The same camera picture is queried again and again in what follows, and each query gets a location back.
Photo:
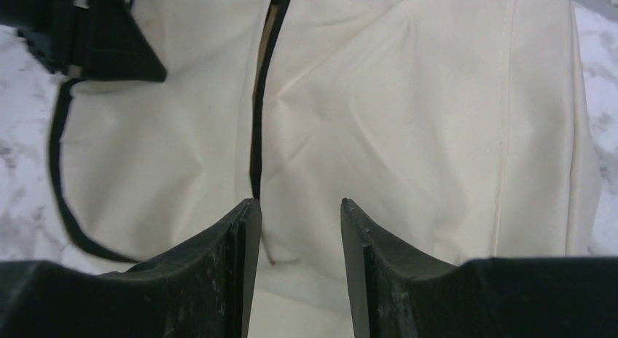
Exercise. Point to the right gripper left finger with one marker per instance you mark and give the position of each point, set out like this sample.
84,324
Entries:
202,287

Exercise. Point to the cream canvas backpack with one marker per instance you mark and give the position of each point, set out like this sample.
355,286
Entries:
460,126

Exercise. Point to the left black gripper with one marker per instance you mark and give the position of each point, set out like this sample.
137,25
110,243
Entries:
85,39

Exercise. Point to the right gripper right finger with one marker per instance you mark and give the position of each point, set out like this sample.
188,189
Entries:
396,290

